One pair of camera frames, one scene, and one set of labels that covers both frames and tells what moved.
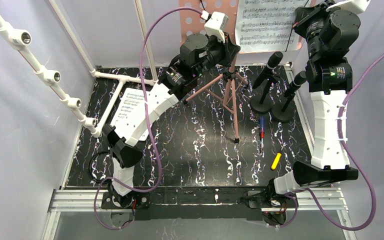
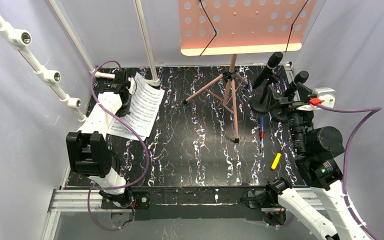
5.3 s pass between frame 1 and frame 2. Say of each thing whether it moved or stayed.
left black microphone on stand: stayed
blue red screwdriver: stayed
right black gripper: moved
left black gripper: moved
